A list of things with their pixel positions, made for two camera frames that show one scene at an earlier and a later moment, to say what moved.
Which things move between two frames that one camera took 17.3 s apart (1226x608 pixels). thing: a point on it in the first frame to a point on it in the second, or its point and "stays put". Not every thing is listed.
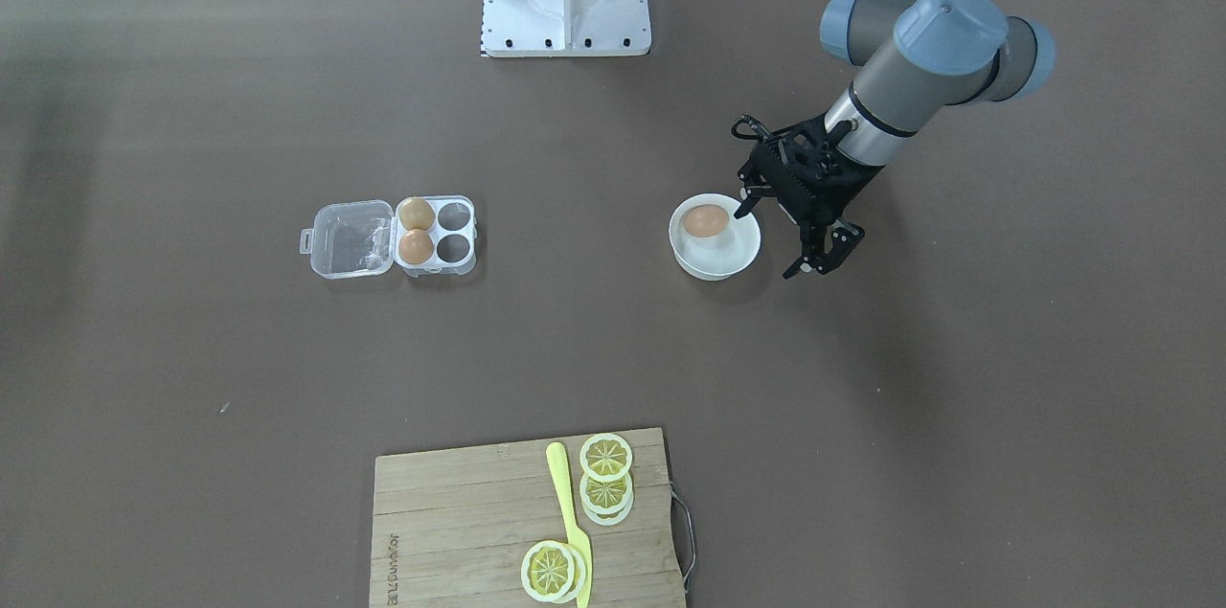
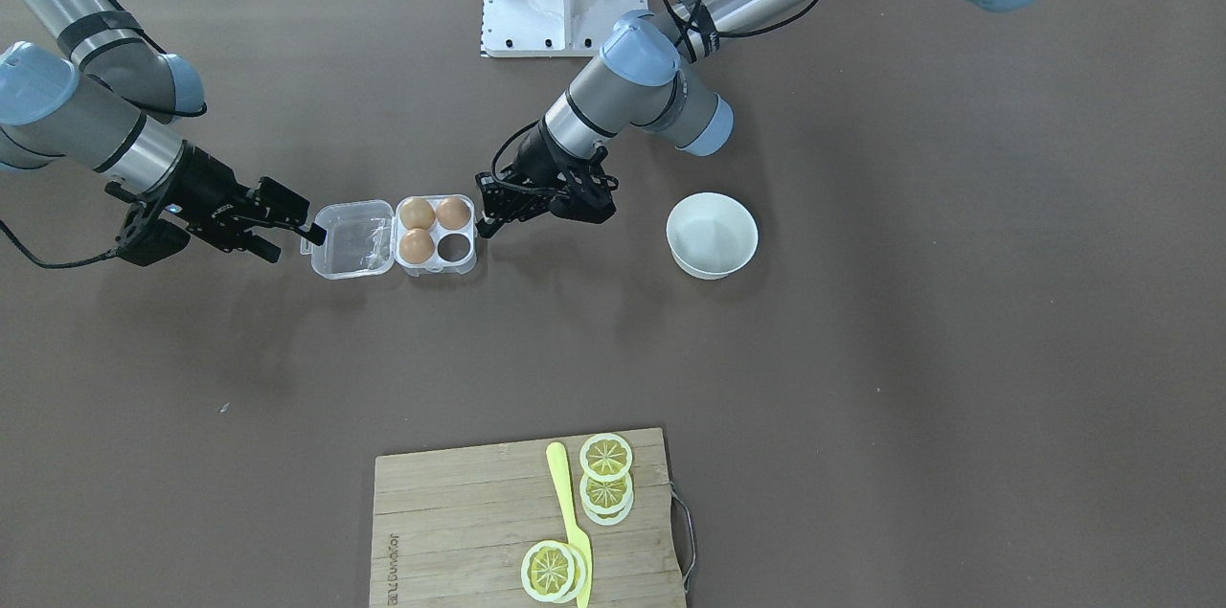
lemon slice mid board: (554, 572) stays put
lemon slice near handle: (605, 458) stays put
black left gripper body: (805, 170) to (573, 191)
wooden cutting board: (451, 528) stays put
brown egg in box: (415, 213) stays put
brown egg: (705, 220) to (453, 213)
